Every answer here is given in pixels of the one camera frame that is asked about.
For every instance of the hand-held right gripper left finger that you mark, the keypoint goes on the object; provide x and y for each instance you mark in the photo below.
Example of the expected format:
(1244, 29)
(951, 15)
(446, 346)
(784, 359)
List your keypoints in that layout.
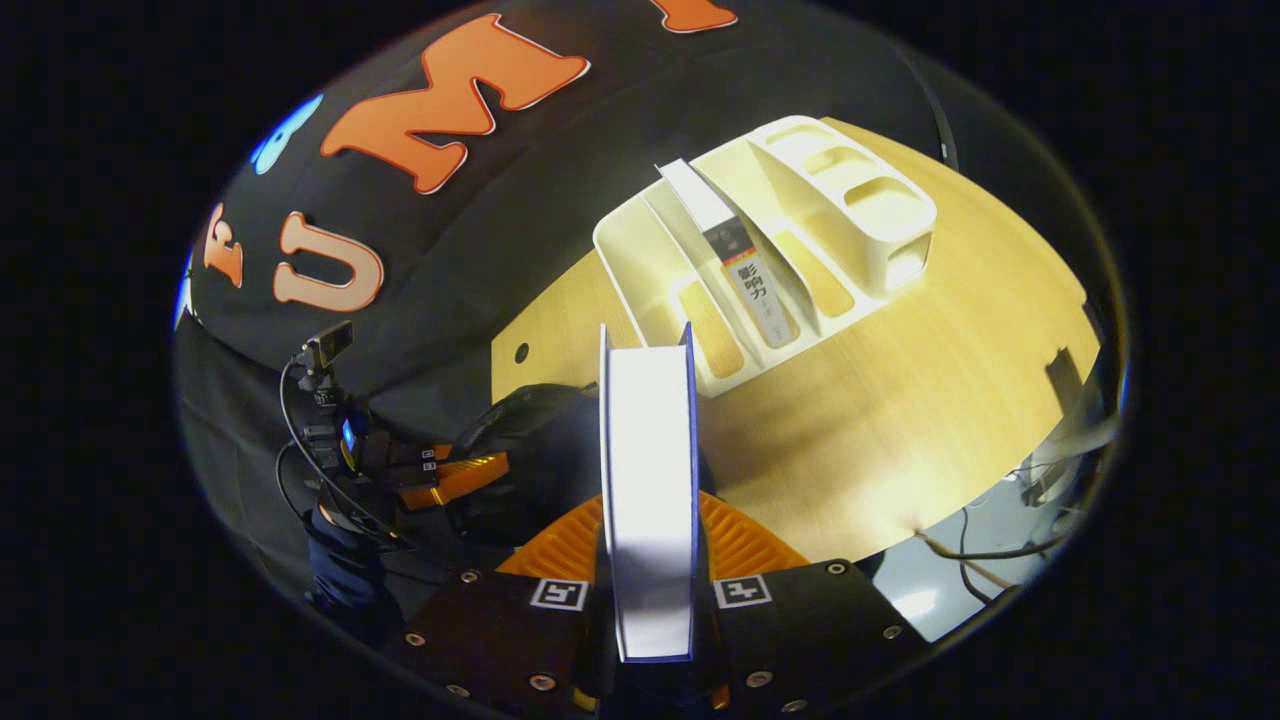
(500, 640)

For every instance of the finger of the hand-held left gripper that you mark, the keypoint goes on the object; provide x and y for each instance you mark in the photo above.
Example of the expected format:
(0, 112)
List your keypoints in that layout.
(470, 472)

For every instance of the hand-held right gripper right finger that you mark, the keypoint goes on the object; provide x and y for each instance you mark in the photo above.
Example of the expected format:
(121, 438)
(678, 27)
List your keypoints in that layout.
(800, 640)

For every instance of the black schoolbag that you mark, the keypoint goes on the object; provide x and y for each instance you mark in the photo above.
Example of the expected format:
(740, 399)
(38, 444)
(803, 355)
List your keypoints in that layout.
(530, 460)

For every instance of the blue cover book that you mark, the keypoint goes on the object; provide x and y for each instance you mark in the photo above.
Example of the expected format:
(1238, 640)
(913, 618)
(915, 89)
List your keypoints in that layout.
(650, 500)

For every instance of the grey cover book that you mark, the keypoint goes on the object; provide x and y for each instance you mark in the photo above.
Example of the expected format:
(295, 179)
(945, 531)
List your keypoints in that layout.
(750, 280)

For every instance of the white bookshelf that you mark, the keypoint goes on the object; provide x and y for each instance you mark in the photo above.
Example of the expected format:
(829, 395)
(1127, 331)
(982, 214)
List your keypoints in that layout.
(880, 210)

